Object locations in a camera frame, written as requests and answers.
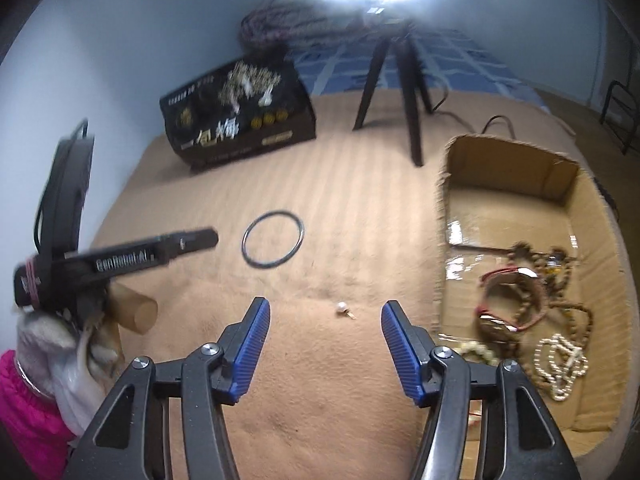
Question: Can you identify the folded floral quilt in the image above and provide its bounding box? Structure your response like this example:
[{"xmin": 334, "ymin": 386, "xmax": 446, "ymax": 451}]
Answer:
[{"xmin": 240, "ymin": 0, "xmax": 361, "ymax": 53}]

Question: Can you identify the pearl necklace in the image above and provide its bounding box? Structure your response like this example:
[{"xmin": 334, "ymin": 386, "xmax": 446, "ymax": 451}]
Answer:
[{"xmin": 532, "ymin": 334, "xmax": 590, "ymax": 402}]

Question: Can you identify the black chair frame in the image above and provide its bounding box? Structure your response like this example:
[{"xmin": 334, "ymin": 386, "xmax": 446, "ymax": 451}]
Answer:
[{"xmin": 599, "ymin": 81, "xmax": 640, "ymax": 156}]

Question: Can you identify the black printed snack bag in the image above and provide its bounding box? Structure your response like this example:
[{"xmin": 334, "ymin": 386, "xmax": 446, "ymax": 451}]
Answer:
[{"xmin": 159, "ymin": 57, "xmax": 317, "ymax": 173}]

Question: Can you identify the black tripod stand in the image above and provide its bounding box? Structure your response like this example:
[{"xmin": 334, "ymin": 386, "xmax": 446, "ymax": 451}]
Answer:
[{"xmin": 352, "ymin": 7, "xmax": 436, "ymax": 167}]

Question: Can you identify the wooden bead necklace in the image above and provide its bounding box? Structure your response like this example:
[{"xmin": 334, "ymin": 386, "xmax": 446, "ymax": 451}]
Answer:
[{"xmin": 505, "ymin": 242, "xmax": 596, "ymax": 356}]

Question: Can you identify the person's left forearm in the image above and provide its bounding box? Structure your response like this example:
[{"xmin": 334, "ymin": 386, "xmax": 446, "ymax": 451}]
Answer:
[{"xmin": 0, "ymin": 349, "xmax": 76, "ymax": 480}]

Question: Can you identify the cream bead bracelet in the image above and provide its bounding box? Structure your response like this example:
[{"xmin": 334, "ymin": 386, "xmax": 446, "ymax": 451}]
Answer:
[{"xmin": 452, "ymin": 341, "xmax": 501, "ymax": 366}]

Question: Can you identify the blue patterned bedsheet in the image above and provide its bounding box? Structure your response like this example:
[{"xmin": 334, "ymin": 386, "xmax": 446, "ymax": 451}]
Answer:
[{"xmin": 285, "ymin": 25, "xmax": 551, "ymax": 111}]

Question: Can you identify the person's left hand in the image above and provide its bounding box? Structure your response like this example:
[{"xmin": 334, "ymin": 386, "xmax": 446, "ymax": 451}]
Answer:
[{"xmin": 15, "ymin": 307, "xmax": 126, "ymax": 436}]

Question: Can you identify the cardboard box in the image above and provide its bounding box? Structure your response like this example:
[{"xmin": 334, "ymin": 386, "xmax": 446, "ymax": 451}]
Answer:
[{"xmin": 434, "ymin": 134, "xmax": 632, "ymax": 461}]

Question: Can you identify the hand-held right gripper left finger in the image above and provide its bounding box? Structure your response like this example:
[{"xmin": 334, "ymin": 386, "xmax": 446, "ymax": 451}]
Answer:
[{"xmin": 62, "ymin": 296, "xmax": 271, "ymax": 480}]

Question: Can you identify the black bangle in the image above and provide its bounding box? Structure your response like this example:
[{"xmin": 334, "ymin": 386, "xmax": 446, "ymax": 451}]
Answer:
[{"xmin": 241, "ymin": 211, "xmax": 305, "ymax": 269}]

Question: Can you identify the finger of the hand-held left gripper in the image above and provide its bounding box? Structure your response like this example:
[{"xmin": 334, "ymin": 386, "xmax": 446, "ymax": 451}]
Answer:
[{"xmin": 155, "ymin": 227, "xmax": 219, "ymax": 263}]

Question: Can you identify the black power cable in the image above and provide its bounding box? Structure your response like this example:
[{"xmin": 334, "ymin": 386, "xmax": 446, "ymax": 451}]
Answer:
[{"xmin": 430, "ymin": 80, "xmax": 521, "ymax": 141}]

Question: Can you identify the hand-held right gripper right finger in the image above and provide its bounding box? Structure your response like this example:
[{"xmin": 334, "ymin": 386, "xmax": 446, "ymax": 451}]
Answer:
[{"xmin": 381, "ymin": 300, "xmax": 583, "ymax": 480}]

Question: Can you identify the brown leather wristwatch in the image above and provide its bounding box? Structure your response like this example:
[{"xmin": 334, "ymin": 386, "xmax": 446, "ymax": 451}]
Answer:
[{"xmin": 477, "ymin": 266, "xmax": 546, "ymax": 343}]

